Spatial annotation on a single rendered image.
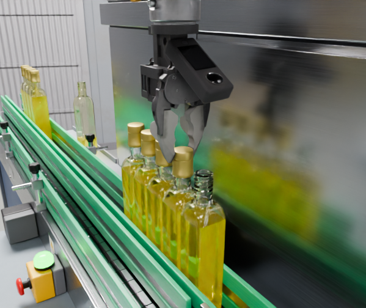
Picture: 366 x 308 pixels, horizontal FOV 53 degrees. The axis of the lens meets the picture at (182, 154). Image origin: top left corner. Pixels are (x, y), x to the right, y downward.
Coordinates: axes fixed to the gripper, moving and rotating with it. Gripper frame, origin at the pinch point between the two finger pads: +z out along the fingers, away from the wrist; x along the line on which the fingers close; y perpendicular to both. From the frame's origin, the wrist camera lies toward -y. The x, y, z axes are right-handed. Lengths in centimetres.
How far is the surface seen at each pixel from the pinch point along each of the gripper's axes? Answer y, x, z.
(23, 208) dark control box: 58, 18, 32
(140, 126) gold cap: 15.6, -0.1, -0.8
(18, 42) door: 327, -32, 3
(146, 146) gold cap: 10.3, 1.3, 1.5
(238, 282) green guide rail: -11.6, -3.2, 19.1
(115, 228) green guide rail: 16.0, 6.5, 20.3
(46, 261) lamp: 27.2, 19.1, 30.6
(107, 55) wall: 305, -108, 17
